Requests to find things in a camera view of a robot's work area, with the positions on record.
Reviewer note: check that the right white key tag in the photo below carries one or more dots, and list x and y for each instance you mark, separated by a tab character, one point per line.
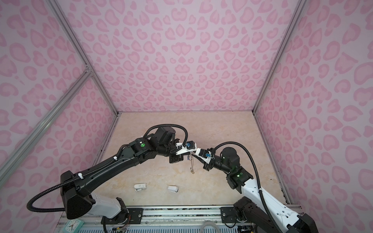
173	188

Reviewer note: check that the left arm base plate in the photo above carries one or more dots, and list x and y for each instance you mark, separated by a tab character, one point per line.
126	216

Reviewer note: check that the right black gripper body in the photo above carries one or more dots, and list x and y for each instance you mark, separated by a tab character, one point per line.
208	167

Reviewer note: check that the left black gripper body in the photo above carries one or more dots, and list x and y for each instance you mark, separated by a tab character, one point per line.
176	158

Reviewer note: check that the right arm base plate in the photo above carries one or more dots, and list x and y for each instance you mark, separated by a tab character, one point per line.
229	215

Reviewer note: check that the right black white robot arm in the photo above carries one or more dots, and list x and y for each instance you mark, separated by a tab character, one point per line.
257	206

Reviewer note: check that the diagonal aluminium frame bar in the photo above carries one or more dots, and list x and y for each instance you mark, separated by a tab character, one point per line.
21	152

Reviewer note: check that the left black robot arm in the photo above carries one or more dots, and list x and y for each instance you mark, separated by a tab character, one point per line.
78	194

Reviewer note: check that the left white key tag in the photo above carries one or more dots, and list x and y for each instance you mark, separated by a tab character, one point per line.
140	187

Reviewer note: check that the small green clock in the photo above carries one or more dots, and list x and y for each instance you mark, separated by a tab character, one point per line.
73	226

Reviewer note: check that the white key tag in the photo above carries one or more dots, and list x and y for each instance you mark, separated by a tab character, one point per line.
173	188
140	187

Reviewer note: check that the silver carabiner keyring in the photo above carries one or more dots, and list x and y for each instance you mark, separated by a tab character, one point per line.
191	159

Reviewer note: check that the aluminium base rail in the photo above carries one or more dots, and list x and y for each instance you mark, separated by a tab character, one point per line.
172	219

